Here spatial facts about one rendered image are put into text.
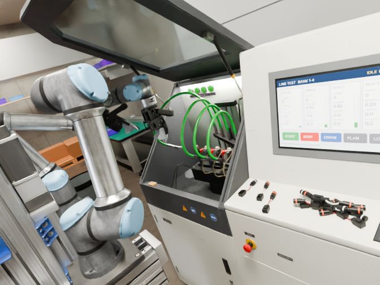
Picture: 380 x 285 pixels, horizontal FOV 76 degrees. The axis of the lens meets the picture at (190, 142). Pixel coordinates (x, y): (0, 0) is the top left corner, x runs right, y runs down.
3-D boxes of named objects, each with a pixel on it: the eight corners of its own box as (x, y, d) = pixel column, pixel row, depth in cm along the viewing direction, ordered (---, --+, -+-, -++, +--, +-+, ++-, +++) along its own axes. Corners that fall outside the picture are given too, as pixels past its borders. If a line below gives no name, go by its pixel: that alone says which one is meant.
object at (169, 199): (150, 204, 159) (142, 184, 154) (155, 200, 162) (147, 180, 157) (225, 234, 115) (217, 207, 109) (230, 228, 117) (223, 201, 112)
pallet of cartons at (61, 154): (93, 147, 687) (85, 131, 671) (103, 151, 613) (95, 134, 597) (43, 169, 619) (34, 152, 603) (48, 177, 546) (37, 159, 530)
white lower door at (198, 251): (179, 278, 183) (149, 204, 160) (181, 275, 184) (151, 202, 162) (255, 329, 136) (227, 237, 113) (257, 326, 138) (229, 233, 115)
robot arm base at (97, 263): (88, 288, 76) (74, 264, 73) (77, 263, 88) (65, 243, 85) (130, 255, 84) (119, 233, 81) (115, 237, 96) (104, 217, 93)
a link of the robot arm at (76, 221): (86, 228, 90) (70, 198, 85) (118, 224, 86) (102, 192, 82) (66, 254, 79) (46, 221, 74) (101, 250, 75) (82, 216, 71)
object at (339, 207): (290, 211, 89) (288, 199, 88) (301, 195, 96) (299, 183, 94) (365, 230, 73) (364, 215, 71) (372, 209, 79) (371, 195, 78)
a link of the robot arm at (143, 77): (128, 78, 112) (134, 76, 120) (136, 101, 116) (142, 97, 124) (143, 74, 110) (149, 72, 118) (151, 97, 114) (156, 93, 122)
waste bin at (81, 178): (109, 199, 358) (94, 167, 339) (118, 211, 321) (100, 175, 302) (80, 216, 339) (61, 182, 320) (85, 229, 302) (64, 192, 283)
